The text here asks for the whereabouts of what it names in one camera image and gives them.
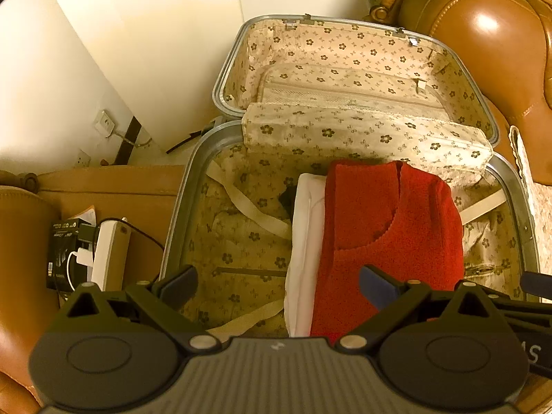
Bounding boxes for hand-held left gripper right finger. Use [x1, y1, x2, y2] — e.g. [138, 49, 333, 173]
[336, 264, 516, 352]

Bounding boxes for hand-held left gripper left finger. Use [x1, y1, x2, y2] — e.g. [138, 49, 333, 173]
[52, 265, 225, 352]

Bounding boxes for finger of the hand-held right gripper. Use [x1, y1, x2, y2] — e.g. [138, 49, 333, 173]
[520, 271, 552, 301]
[474, 285, 552, 329]

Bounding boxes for red fleece sweater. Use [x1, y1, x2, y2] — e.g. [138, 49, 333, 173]
[309, 159, 465, 339]

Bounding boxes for silver suitcase with floral lining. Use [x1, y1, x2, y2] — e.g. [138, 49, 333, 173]
[159, 14, 542, 341]

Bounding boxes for white power strip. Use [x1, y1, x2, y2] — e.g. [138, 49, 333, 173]
[88, 218, 131, 293]

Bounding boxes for white folded garment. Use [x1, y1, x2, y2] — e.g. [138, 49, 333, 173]
[285, 173, 328, 338]

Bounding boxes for white charger plug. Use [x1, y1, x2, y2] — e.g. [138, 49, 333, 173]
[67, 248, 94, 269]

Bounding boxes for black charger plug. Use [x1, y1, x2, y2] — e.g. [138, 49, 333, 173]
[78, 223, 101, 247]

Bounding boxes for orange white paper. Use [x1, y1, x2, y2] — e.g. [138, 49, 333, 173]
[69, 205, 98, 221]

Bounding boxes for black cardboard box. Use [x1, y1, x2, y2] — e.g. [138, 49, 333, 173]
[47, 219, 93, 293]

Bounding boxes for brown leather armchair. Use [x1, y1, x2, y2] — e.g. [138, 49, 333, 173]
[0, 170, 61, 414]

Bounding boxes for brown leather sofa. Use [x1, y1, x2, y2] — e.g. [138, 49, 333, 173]
[364, 0, 552, 165]

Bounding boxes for black cable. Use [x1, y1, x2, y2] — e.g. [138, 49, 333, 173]
[124, 220, 167, 252]

